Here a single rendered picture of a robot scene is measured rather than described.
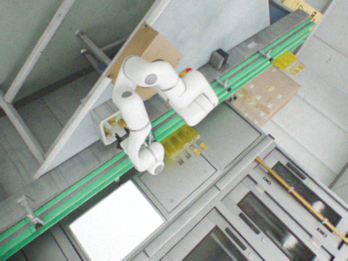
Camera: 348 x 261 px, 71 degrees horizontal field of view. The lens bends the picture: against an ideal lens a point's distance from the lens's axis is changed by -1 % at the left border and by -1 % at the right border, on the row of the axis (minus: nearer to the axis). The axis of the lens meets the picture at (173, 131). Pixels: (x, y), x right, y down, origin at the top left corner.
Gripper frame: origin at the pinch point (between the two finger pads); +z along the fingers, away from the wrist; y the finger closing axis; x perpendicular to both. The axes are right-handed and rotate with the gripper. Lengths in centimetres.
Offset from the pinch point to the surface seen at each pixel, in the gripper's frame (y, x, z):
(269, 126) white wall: 350, -337, 76
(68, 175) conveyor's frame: -31.5, -13.3, 8.7
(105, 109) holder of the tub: -1.1, 13.6, 6.6
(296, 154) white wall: 338, -357, -2
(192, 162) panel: 31, -41, -16
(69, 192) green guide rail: -35.8, -16.8, 2.2
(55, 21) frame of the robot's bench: 8, 36, 62
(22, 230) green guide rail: -61, -17, 0
